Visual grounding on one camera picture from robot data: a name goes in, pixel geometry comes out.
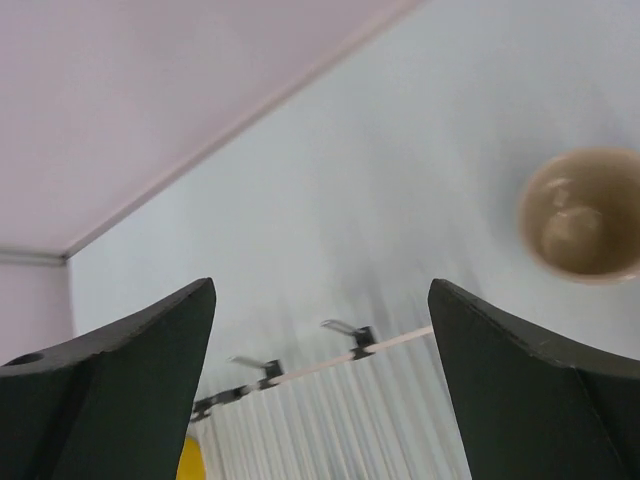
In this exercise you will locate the cream floral mug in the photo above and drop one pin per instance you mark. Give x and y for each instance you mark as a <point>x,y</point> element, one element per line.
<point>578,215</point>

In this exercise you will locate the black clip with wire hook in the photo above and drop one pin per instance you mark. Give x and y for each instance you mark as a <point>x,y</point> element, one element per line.
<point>363,337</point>
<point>271,370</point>

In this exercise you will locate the black rack clip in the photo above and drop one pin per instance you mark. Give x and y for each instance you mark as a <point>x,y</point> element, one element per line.
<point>202,409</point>
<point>232,395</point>

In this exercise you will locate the yellow mug black handle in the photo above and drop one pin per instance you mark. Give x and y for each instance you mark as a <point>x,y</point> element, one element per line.
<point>191,464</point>

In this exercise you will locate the metal wire dish rack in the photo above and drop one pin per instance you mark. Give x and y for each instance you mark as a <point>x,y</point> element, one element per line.
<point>387,416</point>

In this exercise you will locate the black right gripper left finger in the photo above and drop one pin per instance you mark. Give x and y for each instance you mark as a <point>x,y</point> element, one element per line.
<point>114,403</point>

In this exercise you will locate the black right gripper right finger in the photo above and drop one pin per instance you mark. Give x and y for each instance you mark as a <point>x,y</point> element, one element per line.
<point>530,403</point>

